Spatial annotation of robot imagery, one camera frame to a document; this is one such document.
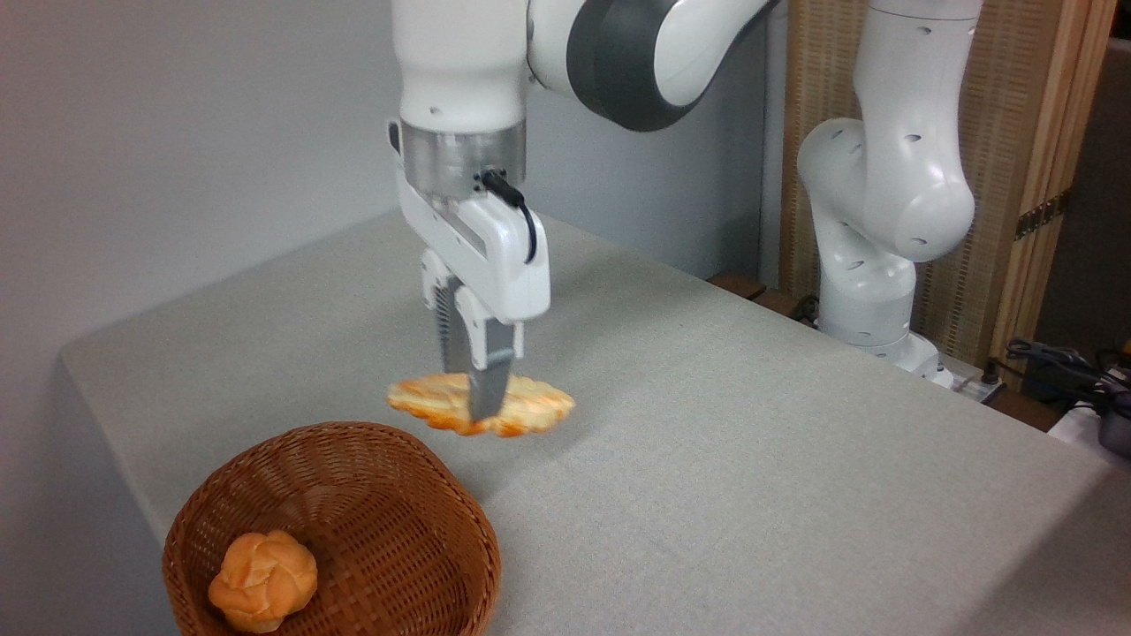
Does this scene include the black cable bundle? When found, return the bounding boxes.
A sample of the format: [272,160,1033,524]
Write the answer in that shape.
[1005,338,1131,418]

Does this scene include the leaf-shaped bread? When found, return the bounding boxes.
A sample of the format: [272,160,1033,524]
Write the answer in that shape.
[386,372,577,439]

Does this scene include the round knotted bread bun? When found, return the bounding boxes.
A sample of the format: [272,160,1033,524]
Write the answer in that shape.
[208,530,319,634]

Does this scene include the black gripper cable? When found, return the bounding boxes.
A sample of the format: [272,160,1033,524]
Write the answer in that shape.
[477,168,539,265]

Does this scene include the brown wicker basket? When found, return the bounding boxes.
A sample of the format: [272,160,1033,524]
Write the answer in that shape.
[162,421,502,636]

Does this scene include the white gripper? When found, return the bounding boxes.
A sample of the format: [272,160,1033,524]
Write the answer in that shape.
[387,119,552,424]

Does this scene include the white power strip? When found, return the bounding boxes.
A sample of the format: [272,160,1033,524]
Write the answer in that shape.
[928,357,1006,405]

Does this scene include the bamboo folding screen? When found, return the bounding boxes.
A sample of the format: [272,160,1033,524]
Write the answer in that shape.
[779,0,1120,372]

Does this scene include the brass screen hinge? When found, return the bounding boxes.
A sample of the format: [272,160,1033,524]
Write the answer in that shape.
[1014,192,1071,241]

